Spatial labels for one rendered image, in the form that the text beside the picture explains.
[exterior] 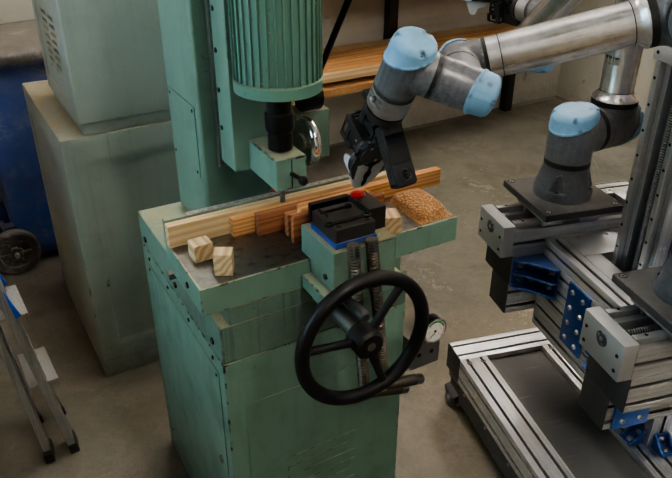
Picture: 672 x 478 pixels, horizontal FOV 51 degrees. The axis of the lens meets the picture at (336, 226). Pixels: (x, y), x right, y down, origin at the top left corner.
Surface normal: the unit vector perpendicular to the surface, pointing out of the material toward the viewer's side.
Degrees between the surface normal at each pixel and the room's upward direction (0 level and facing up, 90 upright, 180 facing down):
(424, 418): 0
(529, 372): 0
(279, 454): 90
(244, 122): 90
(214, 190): 90
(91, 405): 0
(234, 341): 90
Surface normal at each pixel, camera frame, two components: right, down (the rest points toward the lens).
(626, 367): 0.27, 0.46
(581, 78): -0.86, 0.24
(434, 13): 0.51, 0.41
